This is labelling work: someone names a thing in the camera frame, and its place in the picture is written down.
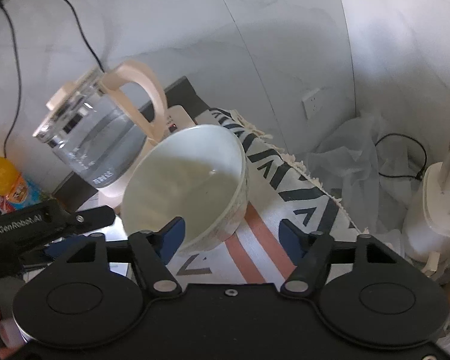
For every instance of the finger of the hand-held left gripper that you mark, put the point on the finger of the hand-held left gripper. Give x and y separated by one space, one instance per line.
95 217
62 246

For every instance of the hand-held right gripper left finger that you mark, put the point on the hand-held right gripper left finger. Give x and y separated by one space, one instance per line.
175 231

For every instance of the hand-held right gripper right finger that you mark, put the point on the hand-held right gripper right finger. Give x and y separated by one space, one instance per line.
289 238

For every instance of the chevron patterned cloth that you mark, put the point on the chevron patterned cloth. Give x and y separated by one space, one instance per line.
270 202

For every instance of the clear glass jar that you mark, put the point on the clear glass jar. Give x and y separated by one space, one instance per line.
90 135

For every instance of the white standing appliance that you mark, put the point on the white standing appliance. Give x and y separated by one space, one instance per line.
435 202

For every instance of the white ceramic bowl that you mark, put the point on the white ceramic bowl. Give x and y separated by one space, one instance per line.
187 180

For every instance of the orange juice bottle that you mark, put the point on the orange juice bottle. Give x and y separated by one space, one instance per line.
7 180

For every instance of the white plastic sheet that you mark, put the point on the white plastic sheet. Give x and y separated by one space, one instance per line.
345 165

